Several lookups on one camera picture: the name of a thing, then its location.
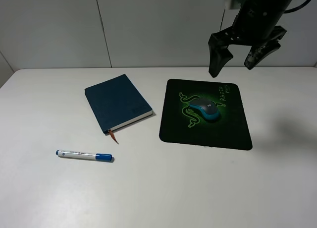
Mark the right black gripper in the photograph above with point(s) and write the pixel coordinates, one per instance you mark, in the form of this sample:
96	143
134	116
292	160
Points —
255	25

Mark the black teal wireless mouse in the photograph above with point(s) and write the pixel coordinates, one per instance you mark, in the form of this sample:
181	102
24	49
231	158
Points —
207	108

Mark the blue and white marker pen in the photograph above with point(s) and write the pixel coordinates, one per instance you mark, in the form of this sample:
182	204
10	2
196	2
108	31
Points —
84	156

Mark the black green Razer mouse pad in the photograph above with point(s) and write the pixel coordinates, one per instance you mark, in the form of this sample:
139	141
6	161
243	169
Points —
183	125

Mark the blue hardcover notebook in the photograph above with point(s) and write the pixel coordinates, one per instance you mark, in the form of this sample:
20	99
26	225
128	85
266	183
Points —
117	103

